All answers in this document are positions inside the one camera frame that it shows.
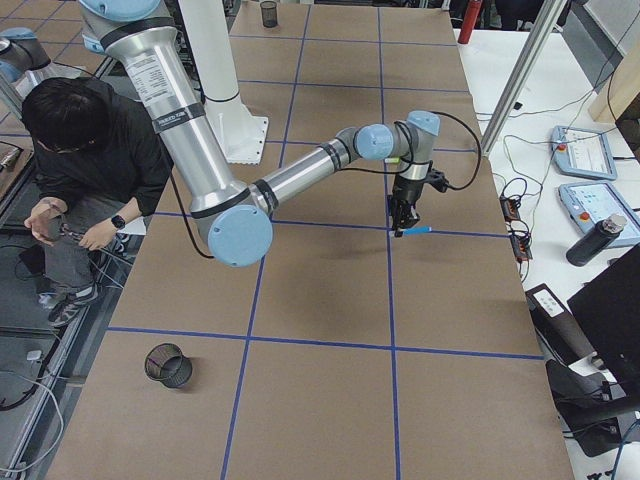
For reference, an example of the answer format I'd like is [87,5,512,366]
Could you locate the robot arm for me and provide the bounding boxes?
[81,1,446,267]
[1,27,56,85]

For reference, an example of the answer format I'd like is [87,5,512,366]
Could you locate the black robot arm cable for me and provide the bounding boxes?
[394,110,484,191]

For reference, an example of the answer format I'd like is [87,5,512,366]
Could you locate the black monitor stand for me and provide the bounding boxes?
[546,246,639,457]

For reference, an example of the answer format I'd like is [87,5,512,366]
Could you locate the black mesh cup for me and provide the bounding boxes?
[260,0,278,28]
[144,343,193,389]

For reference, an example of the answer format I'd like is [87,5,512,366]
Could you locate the upper teach pendant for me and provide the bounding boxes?
[550,125,617,181]

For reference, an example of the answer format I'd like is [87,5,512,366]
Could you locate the black water bottle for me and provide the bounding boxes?
[565,213,627,267]

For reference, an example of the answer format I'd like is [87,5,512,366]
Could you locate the white camera pole base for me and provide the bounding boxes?
[178,0,269,165]

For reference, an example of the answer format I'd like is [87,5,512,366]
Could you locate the near black mesh cup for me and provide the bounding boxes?
[260,0,278,28]

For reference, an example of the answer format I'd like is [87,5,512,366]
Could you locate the teach pendant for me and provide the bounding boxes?
[550,125,617,181]
[558,180,639,248]

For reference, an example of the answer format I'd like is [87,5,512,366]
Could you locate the seated person in black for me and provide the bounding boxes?
[22,77,171,327]

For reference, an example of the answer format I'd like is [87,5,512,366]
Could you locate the blue marker pen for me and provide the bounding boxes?
[389,226,432,238]

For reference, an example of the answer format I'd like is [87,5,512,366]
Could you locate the far black mesh cup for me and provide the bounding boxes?
[144,343,193,389]

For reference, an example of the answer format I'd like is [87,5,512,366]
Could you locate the aluminium frame post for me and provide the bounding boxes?
[481,0,566,156]

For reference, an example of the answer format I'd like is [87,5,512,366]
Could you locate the lower teach pendant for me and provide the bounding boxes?
[558,180,639,248]

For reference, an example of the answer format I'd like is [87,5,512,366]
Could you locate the red water bottle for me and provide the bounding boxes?
[457,0,484,45]

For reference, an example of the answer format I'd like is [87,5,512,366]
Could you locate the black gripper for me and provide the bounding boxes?
[388,175,426,237]

